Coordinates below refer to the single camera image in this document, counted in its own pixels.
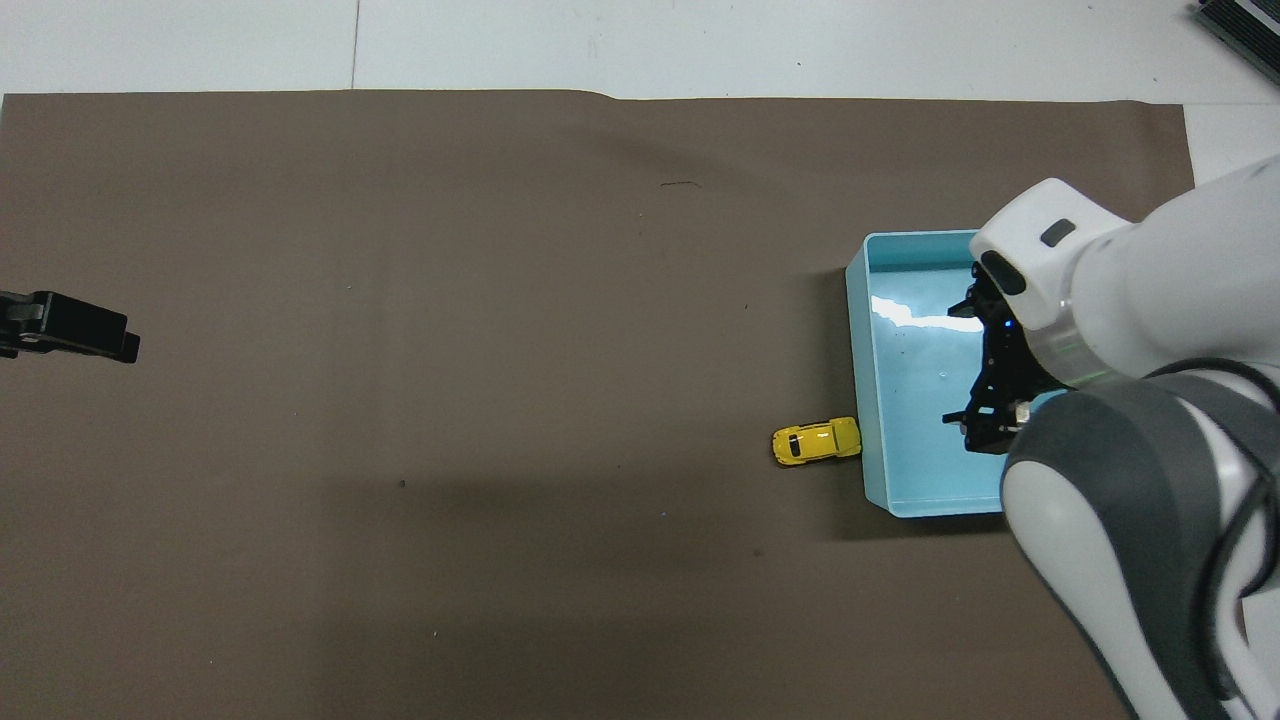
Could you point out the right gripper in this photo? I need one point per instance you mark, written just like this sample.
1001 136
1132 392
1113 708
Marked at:
1006 345

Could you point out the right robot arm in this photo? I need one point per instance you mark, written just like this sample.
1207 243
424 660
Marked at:
1150 260

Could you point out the yellow toy beetle car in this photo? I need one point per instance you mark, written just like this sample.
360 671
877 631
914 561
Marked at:
816 441

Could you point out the light blue plastic bin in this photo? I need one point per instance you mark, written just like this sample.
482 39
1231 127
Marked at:
915 400

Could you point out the black stand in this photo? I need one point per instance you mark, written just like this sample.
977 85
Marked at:
1245 25

